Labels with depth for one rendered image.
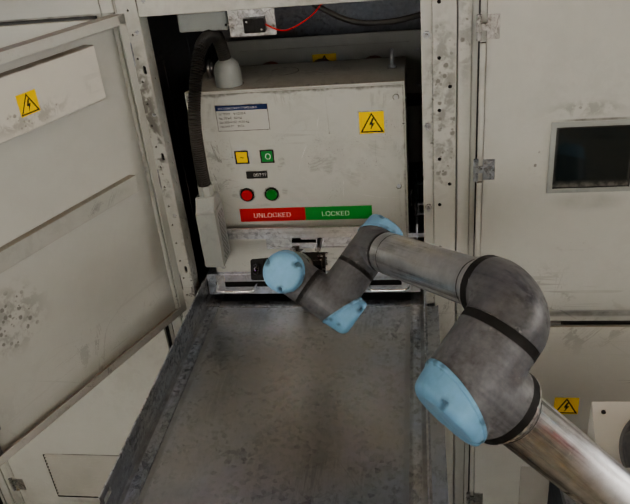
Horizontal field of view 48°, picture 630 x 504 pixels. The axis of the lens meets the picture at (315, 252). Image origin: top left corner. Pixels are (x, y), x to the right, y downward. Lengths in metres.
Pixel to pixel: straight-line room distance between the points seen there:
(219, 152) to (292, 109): 0.21
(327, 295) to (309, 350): 0.39
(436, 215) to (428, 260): 0.53
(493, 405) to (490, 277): 0.17
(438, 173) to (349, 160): 0.20
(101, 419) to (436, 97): 1.31
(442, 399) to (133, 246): 0.98
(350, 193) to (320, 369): 0.41
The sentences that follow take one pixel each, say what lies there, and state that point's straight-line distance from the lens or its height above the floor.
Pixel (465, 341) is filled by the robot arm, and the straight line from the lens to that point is 0.95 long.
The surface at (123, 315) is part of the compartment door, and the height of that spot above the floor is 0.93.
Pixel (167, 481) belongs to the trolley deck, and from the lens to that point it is 1.41.
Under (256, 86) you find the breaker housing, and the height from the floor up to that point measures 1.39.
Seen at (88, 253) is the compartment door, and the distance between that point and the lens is 1.62.
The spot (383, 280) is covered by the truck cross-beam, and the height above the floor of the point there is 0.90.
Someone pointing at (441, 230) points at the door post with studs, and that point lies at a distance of 1.66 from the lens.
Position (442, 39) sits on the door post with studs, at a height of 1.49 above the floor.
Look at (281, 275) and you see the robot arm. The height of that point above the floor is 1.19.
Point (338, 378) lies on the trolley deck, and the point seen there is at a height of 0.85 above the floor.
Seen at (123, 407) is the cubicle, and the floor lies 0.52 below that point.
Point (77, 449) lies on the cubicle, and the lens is 2.31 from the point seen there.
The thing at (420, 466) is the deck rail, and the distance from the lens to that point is 1.36.
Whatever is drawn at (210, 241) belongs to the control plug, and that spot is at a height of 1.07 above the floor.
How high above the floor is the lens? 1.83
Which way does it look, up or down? 29 degrees down
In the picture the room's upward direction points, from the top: 6 degrees counter-clockwise
